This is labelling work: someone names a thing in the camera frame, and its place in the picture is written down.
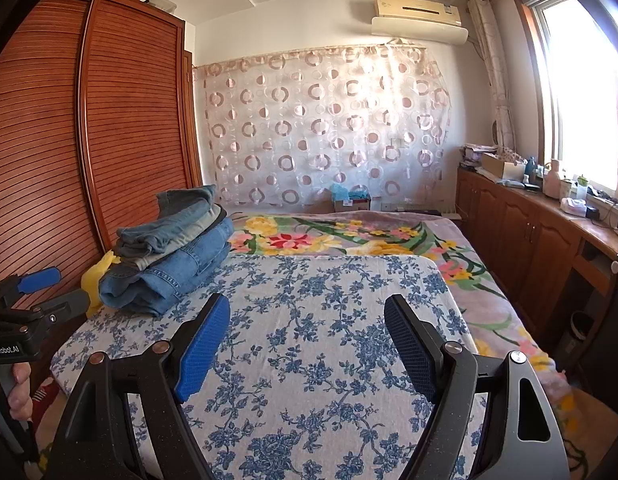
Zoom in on cardboard box on floor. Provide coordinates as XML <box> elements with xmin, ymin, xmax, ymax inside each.
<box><xmin>331</xmin><ymin>196</ymin><xmax>373</xmax><ymax>214</ymax></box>

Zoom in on blue floral bed sheet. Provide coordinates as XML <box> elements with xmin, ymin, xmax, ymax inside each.
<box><xmin>49</xmin><ymin>252</ymin><xmax>490</xmax><ymax>480</ymax></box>

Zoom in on blue plastic bag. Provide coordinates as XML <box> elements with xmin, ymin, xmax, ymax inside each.
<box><xmin>330</xmin><ymin>184</ymin><xmax>370</xmax><ymax>201</ymax></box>

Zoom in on pale pink bottle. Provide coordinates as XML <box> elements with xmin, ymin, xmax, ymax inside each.
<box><xmin>544</xmin><ymin>159</ymin><xmax>562</xmax><ymax>199</ymax></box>

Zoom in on patterned window curtain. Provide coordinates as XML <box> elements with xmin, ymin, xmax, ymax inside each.
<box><xmin>468</xmin><ymin>0</ymin><xmax>517</xmax><ymax>148</ymax></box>

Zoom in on white air deflector board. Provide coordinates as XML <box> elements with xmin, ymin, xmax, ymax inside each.
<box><xmin>371</xmin><ymin>16</ymin><xmax>470</xmax><ymax>44</ymax></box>

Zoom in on wall air conditioner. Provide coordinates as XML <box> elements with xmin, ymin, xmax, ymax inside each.
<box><xmin>374</xmin><ymin>0</ymin><xmax>464</xmax><ymax>28</ymax></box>

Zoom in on folded blue jeans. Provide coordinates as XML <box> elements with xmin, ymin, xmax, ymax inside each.
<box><xmin>98</xmin><ymin>217</ymin><xmax>235</xmax><ymax>317</ymax></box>

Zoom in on circle-patterned sheer curtain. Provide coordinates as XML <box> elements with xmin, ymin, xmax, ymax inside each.
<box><xmin>193</xmin><ymin>44</ymin><xmax>452</xmax><ymax>208</ymax></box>

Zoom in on white tissue pack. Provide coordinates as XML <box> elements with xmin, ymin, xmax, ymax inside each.
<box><xmin>561</xmin><ymin>197</ymin><xmax>588</xmax><ymax>219</ymax></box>

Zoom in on wooden slatted wardrobe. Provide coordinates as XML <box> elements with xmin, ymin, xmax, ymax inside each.
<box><xmin>0</xmin><ymin>0</ymin><xmax>202</xmax><ymax>321</ymax></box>

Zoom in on long wooden cabinet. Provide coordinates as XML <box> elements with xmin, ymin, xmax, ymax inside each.
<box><xmin>456</xmin><ymin>167</ymin><xmax>618</xmax><ymax>361</ymax></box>

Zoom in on yellow plush toy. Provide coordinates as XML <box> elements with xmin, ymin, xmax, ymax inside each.
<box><xmin>84</xmin><ymin>251</ymin><xmax>121</xmax><ymax>318</ymax></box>

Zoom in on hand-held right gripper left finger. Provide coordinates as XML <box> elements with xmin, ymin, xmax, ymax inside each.
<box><xmin>46</xmin><ymin>292</ymin><xmax>232</xmax><ymax>480</ymax></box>

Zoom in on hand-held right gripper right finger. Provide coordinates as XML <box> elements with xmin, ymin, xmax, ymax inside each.
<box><xmin>384</xmin><ymin>294</ymin><xmax>572</xmax><ymax>480</ymax></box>

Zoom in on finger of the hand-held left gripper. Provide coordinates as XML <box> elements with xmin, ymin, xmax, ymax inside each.
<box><xmin>0</xmin><ymin>267</ymin><xmax>63</xmax><ymax>304</ymax></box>
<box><xmin>0</xmin><ymin>288</ymin><xmax>93</xmax><ymax>329</ymax></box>

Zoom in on person's left hand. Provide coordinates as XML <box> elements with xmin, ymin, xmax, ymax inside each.
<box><xmin>0</xmin><ymin>361</ymin><xmax>33</xmax><ymax>424</ymax></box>

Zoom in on dark waste bin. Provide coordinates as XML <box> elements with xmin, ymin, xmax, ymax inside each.
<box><xmin>569</xmin><ymin>312</ymin><xmax>598</xmax><ymax>356</ymax></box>

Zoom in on wooden-framed window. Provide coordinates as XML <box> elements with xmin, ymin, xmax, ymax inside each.
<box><xmin>519</xmin><ymin>0</ymin><xmax>618</xmax><ymax>196</ymax></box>

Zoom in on colourful flower blanket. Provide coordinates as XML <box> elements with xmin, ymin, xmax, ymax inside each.
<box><xmin>228</xmin><ymin>210</ymin><xmax>564</xmax><ymax>401</ymax></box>

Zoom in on stack of papers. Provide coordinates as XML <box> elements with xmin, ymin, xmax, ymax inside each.
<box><xmin>459</xmin><ymin>144</ymin><xmax>490</xmax><ymax>167</ymax></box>

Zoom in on open cardboard box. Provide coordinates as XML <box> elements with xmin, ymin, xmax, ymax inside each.
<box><xmin>481</xmin><ymin>152</ymin><xmax>520</xmax><ymax>177</ymax></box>

